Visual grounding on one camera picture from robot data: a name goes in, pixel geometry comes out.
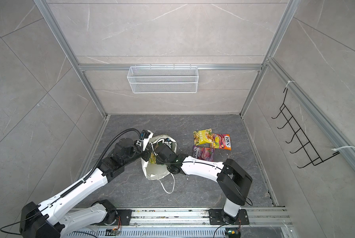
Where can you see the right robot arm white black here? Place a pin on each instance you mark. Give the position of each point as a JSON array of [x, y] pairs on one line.
[[233, 180]]

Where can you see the floral paper gift bag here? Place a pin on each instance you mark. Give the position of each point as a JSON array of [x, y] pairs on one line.
[[159, 171]]

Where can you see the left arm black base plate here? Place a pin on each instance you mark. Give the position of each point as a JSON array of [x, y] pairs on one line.
[[119, 217]]

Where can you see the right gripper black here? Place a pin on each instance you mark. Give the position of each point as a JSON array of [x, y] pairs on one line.
[[158, 159]]

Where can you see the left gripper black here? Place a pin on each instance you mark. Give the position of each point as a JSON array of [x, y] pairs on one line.
[[147, 151]]

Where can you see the black wire hook rack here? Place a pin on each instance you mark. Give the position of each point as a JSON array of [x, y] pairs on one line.
[[298, 134]]

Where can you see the purple snack packet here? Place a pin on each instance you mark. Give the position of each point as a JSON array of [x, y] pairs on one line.
[[203, 153]]

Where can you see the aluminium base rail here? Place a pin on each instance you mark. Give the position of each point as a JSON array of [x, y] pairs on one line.
[[265, 222]]

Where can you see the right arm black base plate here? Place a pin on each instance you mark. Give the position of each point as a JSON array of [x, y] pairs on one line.
[[219, 217]]

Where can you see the yellow green snack packet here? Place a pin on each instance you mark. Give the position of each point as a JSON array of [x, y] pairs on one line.
[[203, 137]]

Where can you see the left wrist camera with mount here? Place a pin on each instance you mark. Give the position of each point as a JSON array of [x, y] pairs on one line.
[[144, 136]]

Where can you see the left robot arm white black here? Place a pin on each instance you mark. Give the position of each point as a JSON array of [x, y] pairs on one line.
[[52, 218]]

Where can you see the orange pink Fox's candy packet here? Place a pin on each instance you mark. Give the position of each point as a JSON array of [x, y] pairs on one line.
[[221, 141]]

